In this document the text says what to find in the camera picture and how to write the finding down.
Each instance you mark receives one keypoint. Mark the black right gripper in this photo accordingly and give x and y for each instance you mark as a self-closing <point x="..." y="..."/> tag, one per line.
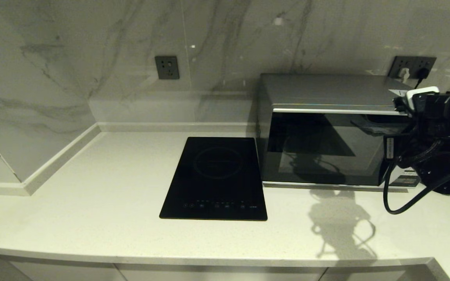
<point x="447" y="115"/>

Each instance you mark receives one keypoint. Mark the black glass microwave door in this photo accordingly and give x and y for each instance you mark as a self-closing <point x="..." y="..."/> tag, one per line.
<point x="318" y="152"/>

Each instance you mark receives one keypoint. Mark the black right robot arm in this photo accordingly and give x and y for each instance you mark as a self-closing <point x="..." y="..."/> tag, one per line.
<point x="443" y="171"/>

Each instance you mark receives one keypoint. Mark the white paper sheet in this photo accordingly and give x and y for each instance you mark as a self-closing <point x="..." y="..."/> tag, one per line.
<point x="399" y="93"/>

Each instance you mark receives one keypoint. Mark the silver Panasonic microwave oven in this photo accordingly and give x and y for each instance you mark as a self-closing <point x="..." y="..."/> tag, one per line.
<point x="326" y="89"/>

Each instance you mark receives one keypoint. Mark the white power plug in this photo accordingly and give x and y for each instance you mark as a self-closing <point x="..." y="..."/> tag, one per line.
<point x="404" y="74"/>

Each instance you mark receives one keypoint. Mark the black glass induction cooktop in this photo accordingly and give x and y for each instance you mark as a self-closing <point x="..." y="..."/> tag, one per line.
<point x="215" y="179"/>

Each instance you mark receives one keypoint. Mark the grey double wall socket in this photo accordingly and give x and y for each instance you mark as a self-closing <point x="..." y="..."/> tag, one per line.
<point x="412" y="62"/>

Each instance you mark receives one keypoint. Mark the grey single wall socket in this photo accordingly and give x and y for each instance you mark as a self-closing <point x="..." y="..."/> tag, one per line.
<point x="167" y="67"/>

